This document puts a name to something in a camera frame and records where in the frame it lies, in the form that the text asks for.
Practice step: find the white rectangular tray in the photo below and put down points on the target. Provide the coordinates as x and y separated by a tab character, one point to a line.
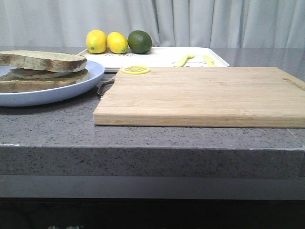
156	57

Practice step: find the left yellow lemon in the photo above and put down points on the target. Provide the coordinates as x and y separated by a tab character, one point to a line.
96	41

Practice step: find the toast bread slice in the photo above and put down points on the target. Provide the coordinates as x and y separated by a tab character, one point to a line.
12	84
41	60

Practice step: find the fried egg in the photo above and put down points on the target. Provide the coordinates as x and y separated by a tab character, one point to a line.
36	74

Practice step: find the lemon slice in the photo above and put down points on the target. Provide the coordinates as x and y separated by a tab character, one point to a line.
136	69

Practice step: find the wooden cutting board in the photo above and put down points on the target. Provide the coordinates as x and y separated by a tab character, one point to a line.
204	97

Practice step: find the light blue plate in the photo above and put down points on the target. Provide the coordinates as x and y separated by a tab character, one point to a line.
96	72

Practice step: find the yellow lemon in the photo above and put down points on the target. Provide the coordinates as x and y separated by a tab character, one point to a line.
117	43
96	41

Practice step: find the yellow plastic knife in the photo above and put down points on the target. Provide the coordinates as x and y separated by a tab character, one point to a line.
209	61

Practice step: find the right yellow lemon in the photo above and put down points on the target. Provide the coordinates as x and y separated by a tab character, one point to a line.
117	43

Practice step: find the green lime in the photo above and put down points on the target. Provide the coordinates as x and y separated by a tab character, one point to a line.
139	42

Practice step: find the grey curtain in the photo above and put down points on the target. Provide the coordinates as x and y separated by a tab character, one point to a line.
170	23

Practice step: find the metal cutting board handle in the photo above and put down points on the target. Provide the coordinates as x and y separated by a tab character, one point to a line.
104	87

